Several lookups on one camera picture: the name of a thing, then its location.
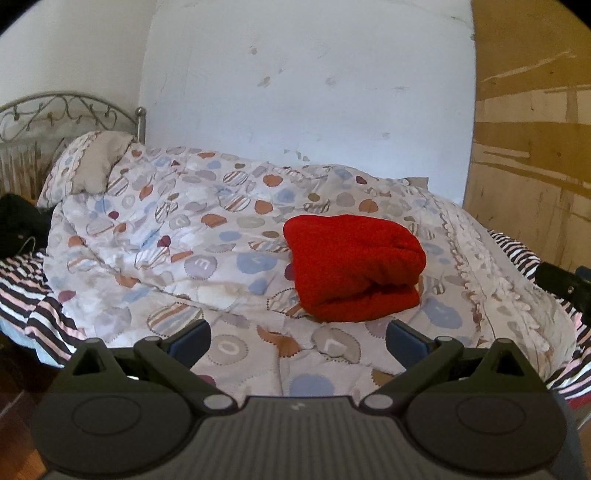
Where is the patterned white duvet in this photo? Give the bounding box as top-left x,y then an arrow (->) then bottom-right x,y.
37,131 -> 579,398

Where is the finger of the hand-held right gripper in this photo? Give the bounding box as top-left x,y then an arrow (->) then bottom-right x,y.
534,261 -> 584,302

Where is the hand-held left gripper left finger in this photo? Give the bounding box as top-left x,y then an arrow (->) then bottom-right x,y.
65,318 -> 239,412

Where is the red long-sleeved sweater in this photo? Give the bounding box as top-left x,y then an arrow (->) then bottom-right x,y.
283,213 -> 427,323

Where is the grey patterned pillow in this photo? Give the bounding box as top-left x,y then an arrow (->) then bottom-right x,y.
37,130 -> 136,208

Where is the metal scrollwork headboard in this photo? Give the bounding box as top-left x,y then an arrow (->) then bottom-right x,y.
0,91 -> 149,195

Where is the black and white striped sheet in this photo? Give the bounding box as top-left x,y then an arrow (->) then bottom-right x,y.
0,230 -> 591,403

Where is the black bag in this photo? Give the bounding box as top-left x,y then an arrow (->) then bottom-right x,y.
0,194 -> 54,257

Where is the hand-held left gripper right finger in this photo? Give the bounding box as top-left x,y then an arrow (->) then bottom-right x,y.
360,319 -> 539,412

